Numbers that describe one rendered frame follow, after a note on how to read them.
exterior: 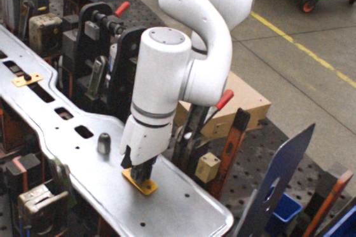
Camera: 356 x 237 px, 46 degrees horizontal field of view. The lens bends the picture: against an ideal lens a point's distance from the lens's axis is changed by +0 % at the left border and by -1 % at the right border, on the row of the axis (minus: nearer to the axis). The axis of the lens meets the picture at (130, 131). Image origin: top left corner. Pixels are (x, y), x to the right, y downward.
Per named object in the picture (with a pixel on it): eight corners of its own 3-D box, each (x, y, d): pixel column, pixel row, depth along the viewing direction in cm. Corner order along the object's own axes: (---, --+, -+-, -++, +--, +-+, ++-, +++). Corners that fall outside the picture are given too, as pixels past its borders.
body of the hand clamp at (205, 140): (152, 228, 118) (175, 135, 96) (168, 217, 122) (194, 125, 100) (166, 243, 115) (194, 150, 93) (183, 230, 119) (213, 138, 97)
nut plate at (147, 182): (120, 171, 91) (121, 168, 90) (133, 164, 93) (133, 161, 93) (145, 196, 87) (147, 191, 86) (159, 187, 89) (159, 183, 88)
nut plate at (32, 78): (17, 88, 112) (17, 84, 111) (10, 81, 114) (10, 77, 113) (44, 79, 116) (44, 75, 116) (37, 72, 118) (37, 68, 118)
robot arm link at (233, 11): (193, 37, 152) (203, -29, 138) (244, 46, 148) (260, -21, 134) (186, 51, 143) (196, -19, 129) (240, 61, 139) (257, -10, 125)
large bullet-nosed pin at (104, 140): (93, 152, 98) (95, 131, 94) (103, 148, 100) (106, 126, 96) (102, 161, 96) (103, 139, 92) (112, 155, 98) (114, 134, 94)
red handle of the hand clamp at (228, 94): (178, 133, 94) (224, 84, 96) (180, 136, 96) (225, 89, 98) (191, 143, 92) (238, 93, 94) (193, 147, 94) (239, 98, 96)
